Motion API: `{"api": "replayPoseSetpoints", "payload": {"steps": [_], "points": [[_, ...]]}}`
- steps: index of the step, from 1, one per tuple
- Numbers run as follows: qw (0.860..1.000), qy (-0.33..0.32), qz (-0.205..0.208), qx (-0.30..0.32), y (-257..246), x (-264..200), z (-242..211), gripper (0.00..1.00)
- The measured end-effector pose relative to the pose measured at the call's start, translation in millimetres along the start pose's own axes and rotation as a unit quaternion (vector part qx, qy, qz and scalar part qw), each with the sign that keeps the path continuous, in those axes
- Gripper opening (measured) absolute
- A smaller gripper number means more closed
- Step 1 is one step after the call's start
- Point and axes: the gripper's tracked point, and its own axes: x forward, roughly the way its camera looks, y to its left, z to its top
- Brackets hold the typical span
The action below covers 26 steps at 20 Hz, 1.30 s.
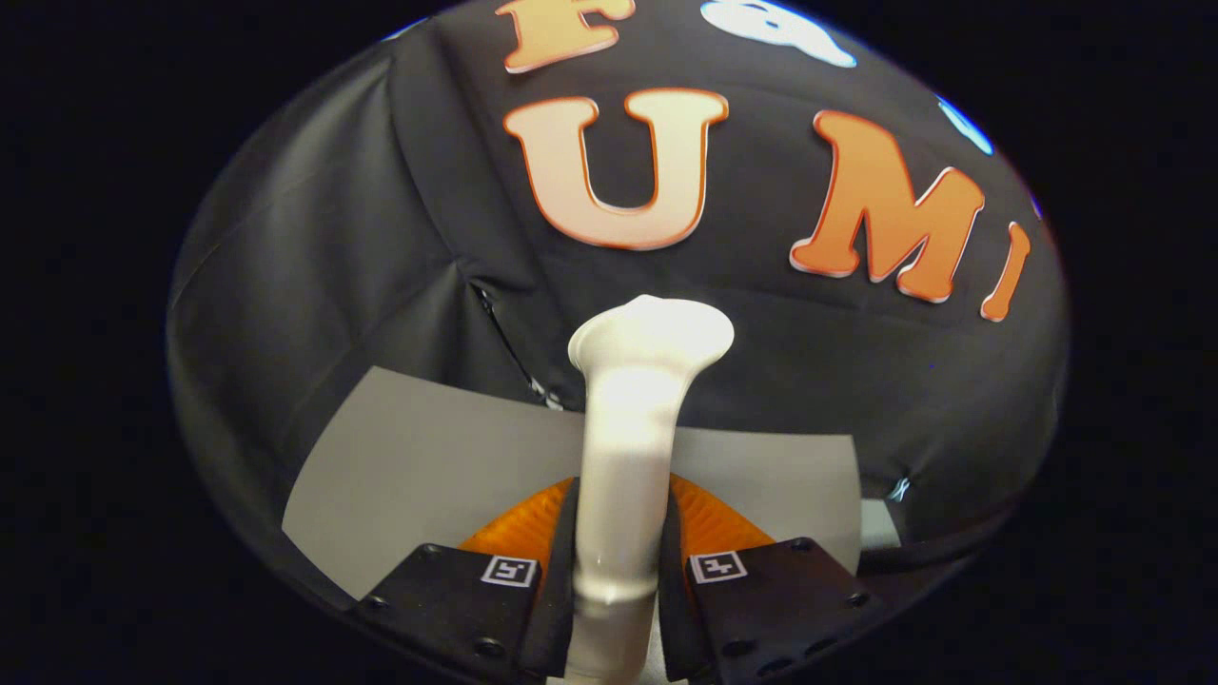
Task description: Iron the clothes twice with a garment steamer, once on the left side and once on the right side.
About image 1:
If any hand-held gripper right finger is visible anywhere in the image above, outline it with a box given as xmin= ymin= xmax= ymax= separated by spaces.
xmin=657 ymin=473 xmax=888 ymax=684

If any white garment steamer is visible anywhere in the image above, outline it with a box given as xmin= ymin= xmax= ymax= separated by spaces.
xmin=547 ymin=295 xmax=736 ymax=685

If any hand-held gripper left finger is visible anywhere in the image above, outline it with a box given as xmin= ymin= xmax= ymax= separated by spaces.
xmin=350 ymin=476 xmax=583 ymax=685

